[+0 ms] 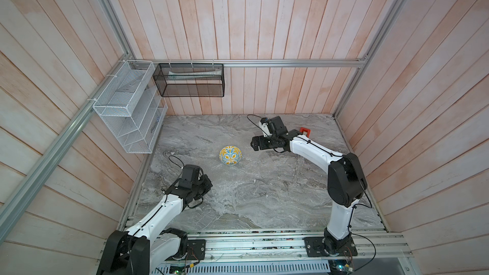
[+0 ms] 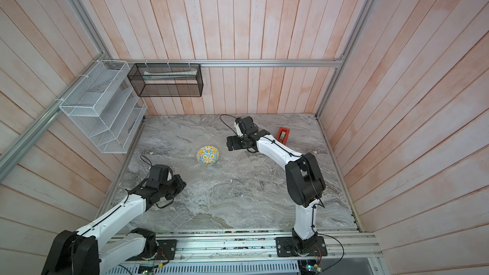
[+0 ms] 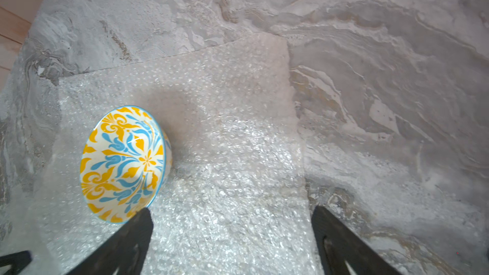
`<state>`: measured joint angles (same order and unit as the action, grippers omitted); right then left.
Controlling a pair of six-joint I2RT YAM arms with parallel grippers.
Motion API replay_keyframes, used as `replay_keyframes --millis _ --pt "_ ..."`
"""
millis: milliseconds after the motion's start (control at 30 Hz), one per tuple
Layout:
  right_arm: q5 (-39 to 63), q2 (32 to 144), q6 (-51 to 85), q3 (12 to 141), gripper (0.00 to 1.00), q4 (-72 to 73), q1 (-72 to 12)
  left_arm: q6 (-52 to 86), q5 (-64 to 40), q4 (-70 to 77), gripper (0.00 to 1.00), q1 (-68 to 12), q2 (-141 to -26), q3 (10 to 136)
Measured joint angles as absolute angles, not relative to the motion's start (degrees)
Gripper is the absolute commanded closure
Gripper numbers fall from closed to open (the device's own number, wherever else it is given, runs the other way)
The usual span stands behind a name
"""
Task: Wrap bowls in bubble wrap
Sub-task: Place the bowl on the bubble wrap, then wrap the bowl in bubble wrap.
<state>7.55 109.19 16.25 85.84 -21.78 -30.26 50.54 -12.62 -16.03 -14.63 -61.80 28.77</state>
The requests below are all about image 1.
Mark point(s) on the red tape dispenser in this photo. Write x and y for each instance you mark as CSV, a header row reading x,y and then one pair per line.
x,y
305,131

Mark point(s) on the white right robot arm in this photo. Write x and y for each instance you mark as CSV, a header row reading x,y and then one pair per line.
x,y
346,183

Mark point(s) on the clear bubble wrap sheet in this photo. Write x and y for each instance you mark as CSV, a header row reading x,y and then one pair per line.
x,y
258,178

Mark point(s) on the white wire mesh shelf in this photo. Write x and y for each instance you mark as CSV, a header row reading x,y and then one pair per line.
x,y
131,108

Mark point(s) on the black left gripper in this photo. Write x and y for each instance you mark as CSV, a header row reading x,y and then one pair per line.
x,y
208,184

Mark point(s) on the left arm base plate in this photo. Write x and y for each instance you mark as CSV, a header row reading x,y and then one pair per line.
x,y
175,248

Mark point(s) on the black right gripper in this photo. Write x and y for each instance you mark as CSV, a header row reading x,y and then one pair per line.
x,y
261,139

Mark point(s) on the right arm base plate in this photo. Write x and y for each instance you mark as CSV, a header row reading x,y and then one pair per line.
x,y
329,247

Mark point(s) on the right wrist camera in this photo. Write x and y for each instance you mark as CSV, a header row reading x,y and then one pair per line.
x,y
264,127

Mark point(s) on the aluminium frame rail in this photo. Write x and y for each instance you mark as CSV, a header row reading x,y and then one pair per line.
x,y
350,63

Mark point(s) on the black mesh basket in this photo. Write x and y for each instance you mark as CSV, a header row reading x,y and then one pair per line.
x,y
190,80

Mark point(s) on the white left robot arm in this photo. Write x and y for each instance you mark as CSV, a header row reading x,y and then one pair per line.
x,y
143,247

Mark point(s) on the yellow blue patterned bowl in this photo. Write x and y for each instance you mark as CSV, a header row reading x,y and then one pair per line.
x,y
230,155

